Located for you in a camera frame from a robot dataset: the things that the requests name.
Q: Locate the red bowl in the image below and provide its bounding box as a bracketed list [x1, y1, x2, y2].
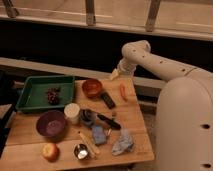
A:
[82, 79, 103, 98]

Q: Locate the black eraser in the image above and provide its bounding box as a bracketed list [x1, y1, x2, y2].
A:
[101, 92, 115, 109]

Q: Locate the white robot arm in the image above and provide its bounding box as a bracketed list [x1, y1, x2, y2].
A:
[117, 40, 213, 171]

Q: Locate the purple bowl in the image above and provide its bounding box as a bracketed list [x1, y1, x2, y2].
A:
[36, 110, 67, 138]

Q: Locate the orange carrot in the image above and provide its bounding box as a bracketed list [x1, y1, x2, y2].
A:
[120, 84, 128, 101]

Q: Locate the blue tape roll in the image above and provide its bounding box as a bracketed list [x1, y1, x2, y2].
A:
[80, 109, 95, 127]

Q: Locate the white cylindrical container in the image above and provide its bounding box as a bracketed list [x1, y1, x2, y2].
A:
[64, 103, 80, 125]

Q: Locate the blue sponge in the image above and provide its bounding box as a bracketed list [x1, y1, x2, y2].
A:
[92, 125, 106, 145]

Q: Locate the dark grape bunch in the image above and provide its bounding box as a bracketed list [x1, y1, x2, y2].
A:
[46, 88, 60, 105]

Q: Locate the crumpled grey cloth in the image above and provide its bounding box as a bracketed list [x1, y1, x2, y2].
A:
[111, 129, 134, 156]

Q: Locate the wooden stick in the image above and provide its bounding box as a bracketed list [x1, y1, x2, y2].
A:
[84, 134, 100, 154]
[78, 131, 96, 158]

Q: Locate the green plastic tray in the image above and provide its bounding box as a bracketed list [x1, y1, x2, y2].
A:
[16, 75, 75, 113]

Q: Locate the small metal cup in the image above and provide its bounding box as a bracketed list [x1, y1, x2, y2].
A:
[74, 144, 89, 160]

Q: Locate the red yellow apple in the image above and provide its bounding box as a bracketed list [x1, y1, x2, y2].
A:
[42, 143, 59, 161]

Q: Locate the black handled knife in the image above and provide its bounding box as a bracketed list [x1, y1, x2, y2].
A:
[91, 111, 121, 130]

